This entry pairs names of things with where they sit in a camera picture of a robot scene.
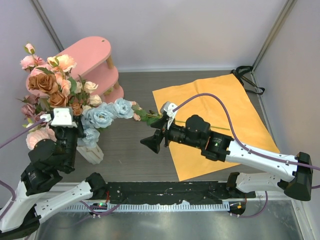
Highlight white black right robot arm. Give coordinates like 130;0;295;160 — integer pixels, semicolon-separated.
140;115;313;201

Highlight large peach peony stem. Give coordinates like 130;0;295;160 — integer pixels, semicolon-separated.
25;54;78;151

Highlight pink rose flower stem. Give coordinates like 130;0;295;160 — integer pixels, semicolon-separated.
20;43;51;77

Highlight orange yellow wrapping paper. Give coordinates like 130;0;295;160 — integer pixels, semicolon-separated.
152;74;279;181

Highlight rust brown rose stem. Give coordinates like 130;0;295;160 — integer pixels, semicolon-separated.
28;73;83;116

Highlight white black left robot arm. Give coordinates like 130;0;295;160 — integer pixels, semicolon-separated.
0;116;107;240

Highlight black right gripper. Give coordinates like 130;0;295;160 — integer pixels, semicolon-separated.
141;116;202;154

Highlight peach rose flower stem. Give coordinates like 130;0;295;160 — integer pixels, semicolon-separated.
74;75;102;111

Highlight black ribbon strap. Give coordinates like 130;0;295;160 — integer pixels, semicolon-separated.
229;65;266;95

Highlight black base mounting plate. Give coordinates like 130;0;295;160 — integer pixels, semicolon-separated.
102;181;256;205

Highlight white ribbed ceramic vase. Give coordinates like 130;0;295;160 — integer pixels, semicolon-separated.
76;145;104;165

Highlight small pink bud stem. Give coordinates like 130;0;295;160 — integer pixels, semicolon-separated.
130;100;231;131

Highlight pink three-tier shelf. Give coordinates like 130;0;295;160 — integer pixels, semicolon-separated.
25;36;125;103

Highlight blue flower stem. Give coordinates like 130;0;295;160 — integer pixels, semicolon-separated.
77;98;135;148

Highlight white slotted cable duct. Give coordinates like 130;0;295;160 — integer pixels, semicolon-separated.
61;200;230;213

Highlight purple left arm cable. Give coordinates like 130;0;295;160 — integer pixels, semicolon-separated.
0;117;126;221

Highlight mauve rose flower stem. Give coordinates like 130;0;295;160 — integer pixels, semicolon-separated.
19;94;45;124

